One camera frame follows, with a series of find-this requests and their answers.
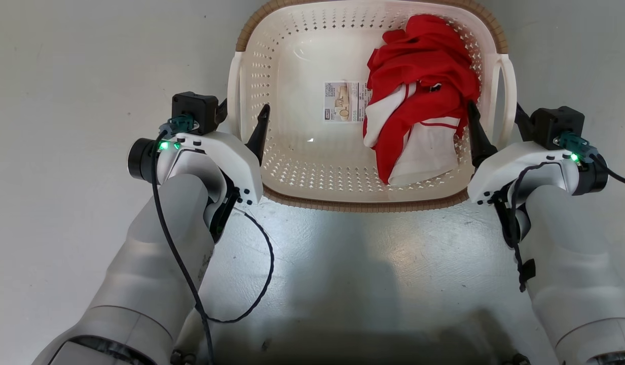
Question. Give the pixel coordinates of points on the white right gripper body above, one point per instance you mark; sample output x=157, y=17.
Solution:
x=510, y=159

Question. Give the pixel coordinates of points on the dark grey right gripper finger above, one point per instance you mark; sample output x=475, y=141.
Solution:
x=524, y=125
x=478, y=144

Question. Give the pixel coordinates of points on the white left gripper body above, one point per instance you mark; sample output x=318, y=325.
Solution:
x=231, y=157

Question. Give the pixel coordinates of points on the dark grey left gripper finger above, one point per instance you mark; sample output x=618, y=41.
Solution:
x=259, y=139
x=222, y=112

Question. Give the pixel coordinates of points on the white plastic laundry basket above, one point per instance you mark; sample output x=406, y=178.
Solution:
x=302, y=167

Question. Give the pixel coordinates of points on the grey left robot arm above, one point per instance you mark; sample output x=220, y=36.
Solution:
x=155, y=253

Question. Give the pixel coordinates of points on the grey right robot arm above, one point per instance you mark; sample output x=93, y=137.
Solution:
x=571, y=263

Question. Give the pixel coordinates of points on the paper product label sticker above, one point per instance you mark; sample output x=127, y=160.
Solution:
x=342, y=101

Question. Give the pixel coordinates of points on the red and white garment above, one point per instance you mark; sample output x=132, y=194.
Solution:
x=418, y=66

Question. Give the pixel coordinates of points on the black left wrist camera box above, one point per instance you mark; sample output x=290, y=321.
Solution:
x=195, y=109

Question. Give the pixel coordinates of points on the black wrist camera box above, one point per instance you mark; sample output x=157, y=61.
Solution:
x=555, y=124
x=195, y=109

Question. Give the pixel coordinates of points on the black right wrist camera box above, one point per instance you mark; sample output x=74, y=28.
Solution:
x=555, y=124

